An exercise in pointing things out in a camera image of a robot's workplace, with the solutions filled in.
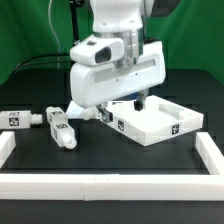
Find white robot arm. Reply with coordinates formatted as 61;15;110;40
70;0;181;123

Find white square table top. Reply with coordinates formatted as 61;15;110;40
106;95;204;146

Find white U-shaped fence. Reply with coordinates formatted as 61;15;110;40
0;132;224;201

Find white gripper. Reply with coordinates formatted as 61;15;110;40
70;35;166;123

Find white hanging cable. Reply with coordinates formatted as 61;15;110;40
47;0;63;70

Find black cable lower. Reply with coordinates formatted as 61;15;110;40
11;58;73;79

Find black cable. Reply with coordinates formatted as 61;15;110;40
11;58;73;79
13;51;73;75

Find white marker sheet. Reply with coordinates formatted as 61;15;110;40
66;101;85;120

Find black cable upper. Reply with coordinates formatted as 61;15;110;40
13;51;73;75

